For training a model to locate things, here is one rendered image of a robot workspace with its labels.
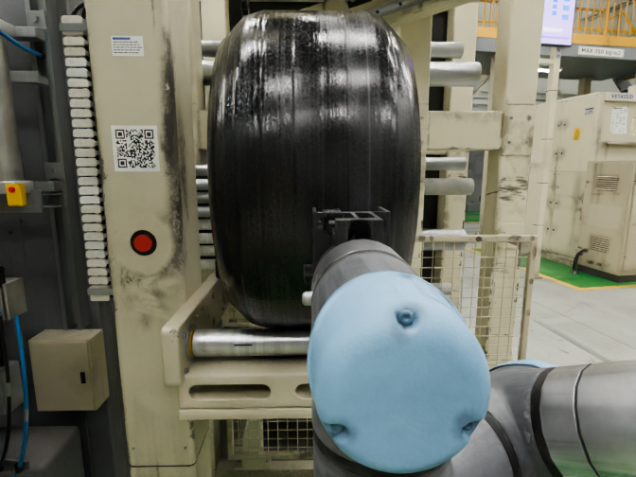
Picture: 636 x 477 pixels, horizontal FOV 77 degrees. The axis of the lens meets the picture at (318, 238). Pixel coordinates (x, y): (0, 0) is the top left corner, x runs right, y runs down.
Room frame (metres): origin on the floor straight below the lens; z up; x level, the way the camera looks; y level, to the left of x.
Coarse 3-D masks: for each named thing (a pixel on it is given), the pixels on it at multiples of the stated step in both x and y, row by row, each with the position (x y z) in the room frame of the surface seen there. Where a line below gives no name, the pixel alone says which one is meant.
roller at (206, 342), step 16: (192, 336) 0.62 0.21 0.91; (208, 336) 0.62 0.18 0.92; (224, 336) 0.62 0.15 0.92; (240, 336) 0.62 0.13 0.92; (256, 336) 0.62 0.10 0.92; (272, 336) 0.62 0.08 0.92; (288, 336) 0.62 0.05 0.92; (304, 336) 0.62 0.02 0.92; (192, 352) 0.62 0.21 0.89; (208, 352) 0.61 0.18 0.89; (224, 352) 0.61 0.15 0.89; (240, 352) 0.61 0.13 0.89; (256, 352) 0.61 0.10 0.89; (272, 352) 0.61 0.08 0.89; (288, 352) 0.61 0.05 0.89; (304, 352) 0.61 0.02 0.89
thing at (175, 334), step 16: (208, 288) 0.78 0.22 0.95; (192, 304) 0.68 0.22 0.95; (208, 304) 0.76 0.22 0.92; (224, 304) 0.90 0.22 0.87; (176, 320) 0.61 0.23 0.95; (192, 320) 0.65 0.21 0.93; (208, 320) 0.75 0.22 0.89; (176, 336) 0.57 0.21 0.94; (176, 352) 0.57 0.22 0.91; (176, 368) 0.57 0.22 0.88; (176, 384) 0.57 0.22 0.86
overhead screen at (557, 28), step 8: (552, 0) 4.08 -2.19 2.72; (560, 0) 4.09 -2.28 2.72; (568, 0) 4.11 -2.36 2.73; (544, 8) 4.06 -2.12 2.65; (552, 8) 4.08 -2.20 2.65; (560, 8) 4.10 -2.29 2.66; (568, 8) 4.11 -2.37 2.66; (544, 16) 4.06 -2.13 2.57; (552, 16) 4.08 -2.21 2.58; (560, 16) 4.10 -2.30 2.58; (568, 16) 4.11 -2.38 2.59; (544, 24) 4.07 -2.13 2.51; (552, 24) 4.08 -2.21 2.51; (560, 24) 4.10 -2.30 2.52; (568, 24) 4.11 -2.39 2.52; (544, 32) 4.07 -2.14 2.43; (552, 32) 4.08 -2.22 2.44; (560, 32) 4.10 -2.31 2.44; (568, 32) 4.12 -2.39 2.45; (544, 40) 4.07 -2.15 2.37; (552, 40) 4.08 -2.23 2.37; (560, 40) 4.10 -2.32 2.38; (568, 40) 4.12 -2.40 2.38
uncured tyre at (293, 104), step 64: (256, 64) 0.54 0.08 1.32; (320, 64) 0.54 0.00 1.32; (384, 64) 0.54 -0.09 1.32; (256, 128) 0.50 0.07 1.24; (320, 128) 0.50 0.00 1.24; (384, 128) 0.51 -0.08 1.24; (256, 192) 0.49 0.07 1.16; (320, 192) 0.49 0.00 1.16; (384, 192) 0.50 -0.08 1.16; (256, 256) 0.51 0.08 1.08; (256, 320) 0.60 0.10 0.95
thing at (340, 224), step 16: (336, 208) 0.41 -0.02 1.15; (320, 224) 0.40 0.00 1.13; (336, 224) 0.30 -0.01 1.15; (352, 224) 0.30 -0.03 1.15; (368, 224) 0.30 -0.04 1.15; (384, 224) 0.37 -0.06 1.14; (320, 240) 0.36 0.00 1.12; (336, 240) 0.30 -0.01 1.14; (384, 240) 0.36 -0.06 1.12; (320, 256) 0.36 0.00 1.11
